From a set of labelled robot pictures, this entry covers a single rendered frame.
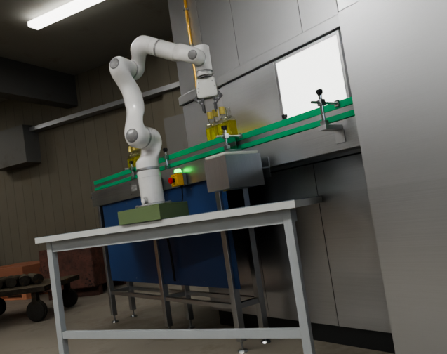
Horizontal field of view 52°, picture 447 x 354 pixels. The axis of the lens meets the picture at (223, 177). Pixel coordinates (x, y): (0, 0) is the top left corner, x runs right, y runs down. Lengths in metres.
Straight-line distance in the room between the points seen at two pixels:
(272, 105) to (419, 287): 1.27
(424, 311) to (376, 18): 1.00
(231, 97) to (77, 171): 4.47
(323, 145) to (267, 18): 0.90
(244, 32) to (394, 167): 1.43
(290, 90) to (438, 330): 1.34
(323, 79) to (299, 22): 0.35
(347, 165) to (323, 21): 0.70
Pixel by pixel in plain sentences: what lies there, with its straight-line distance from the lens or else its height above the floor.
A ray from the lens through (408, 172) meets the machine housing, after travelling 1.66.
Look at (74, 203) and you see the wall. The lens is 7.04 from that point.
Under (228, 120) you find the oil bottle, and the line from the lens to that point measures 2.58.
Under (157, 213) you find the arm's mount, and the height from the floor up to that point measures 0.78.
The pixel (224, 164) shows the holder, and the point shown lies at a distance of 2.13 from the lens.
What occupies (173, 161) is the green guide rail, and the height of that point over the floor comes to 1.08.
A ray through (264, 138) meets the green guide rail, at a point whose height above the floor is 1.08.
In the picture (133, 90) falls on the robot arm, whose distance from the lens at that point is 2.50.
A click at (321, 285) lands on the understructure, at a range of 2.47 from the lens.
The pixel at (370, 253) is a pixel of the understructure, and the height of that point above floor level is 0.45.
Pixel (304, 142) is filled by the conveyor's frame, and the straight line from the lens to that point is 2.14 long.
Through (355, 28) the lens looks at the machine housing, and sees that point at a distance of 1.81.
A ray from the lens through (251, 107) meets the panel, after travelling 2.66.
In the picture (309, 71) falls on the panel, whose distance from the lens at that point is 2.38.
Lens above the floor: 0.75
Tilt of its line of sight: 4 degrees up
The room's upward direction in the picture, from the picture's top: 8 degrees counter-clockwise
